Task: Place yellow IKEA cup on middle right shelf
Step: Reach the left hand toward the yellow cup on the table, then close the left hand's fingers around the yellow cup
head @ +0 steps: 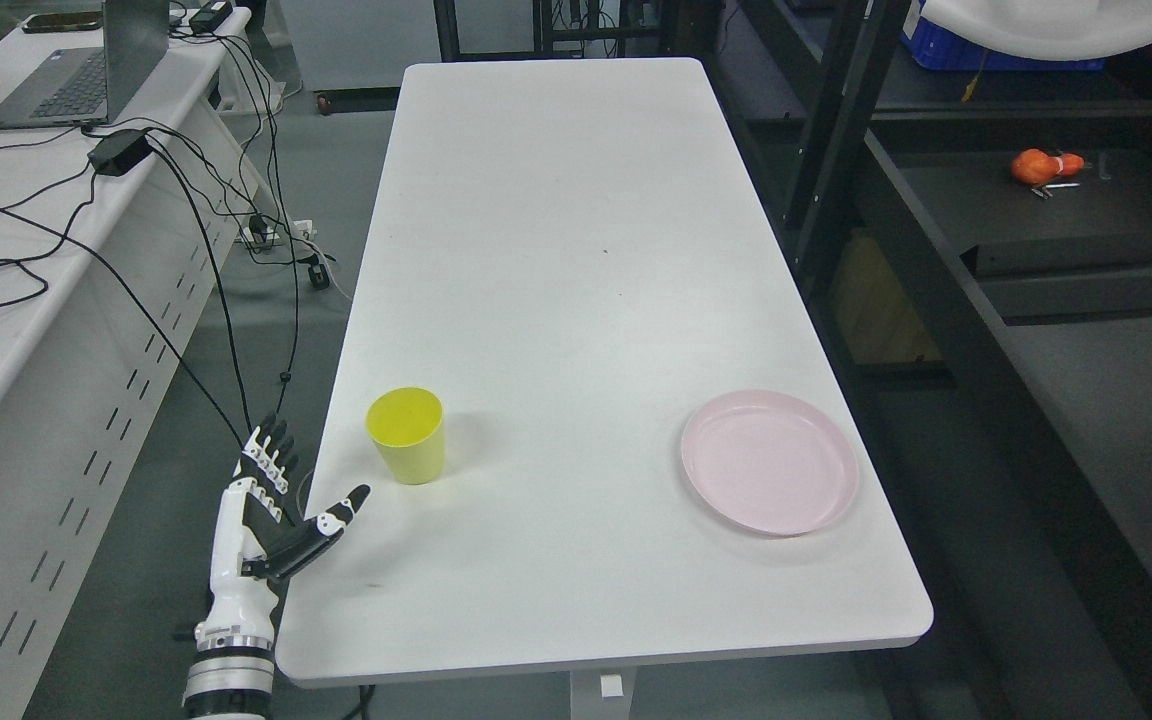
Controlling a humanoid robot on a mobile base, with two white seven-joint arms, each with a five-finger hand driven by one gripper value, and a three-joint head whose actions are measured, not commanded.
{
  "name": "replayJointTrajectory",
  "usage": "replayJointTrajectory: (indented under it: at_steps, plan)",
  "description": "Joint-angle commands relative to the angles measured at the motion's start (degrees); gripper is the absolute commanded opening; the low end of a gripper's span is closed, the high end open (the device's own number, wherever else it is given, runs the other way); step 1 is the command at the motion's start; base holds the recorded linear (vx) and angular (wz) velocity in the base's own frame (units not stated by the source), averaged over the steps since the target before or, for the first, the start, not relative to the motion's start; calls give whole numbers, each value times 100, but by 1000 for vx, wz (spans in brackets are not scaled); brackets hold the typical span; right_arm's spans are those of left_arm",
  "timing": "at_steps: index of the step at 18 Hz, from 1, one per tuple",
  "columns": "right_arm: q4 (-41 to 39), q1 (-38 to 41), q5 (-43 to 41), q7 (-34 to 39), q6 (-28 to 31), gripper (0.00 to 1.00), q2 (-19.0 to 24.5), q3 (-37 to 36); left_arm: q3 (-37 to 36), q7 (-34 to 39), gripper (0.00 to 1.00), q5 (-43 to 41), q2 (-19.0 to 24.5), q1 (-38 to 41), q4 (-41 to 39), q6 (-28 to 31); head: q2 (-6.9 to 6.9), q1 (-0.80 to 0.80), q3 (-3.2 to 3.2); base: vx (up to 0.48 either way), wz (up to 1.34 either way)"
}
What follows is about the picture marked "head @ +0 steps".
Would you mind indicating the black metal shelf rack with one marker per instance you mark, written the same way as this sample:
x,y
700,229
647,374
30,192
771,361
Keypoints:
x,y
994,339

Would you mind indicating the black power adapter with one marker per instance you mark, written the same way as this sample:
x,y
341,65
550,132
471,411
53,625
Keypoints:
x,y
117,153

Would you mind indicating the grey laptop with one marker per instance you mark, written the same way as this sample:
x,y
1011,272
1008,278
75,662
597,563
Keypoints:
x,y
92,85

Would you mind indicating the orange toy object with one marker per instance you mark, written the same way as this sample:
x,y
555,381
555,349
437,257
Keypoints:
x,y
1036,168

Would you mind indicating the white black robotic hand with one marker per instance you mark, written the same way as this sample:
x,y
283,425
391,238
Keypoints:
x,y
259,543

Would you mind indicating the white side desk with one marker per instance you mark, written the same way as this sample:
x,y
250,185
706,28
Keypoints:
x,y
102,280

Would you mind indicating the black smartphone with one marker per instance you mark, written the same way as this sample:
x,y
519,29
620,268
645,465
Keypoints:
x,y
62,22

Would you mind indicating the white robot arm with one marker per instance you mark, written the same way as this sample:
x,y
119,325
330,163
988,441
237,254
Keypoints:
x,y
231,677

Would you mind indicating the pink plastic plate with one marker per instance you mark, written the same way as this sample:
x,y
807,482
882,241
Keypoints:
x,y
769,462

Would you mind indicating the white power strip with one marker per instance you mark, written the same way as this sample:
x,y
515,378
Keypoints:
x,y
259,233

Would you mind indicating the yellow plastic cup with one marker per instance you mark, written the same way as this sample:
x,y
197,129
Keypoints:
x,y
406,427

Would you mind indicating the white table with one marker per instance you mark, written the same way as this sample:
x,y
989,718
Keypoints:
x,y
572,257

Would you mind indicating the blue plastic crate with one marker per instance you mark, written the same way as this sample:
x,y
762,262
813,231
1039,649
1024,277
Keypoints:
x,y
933,47

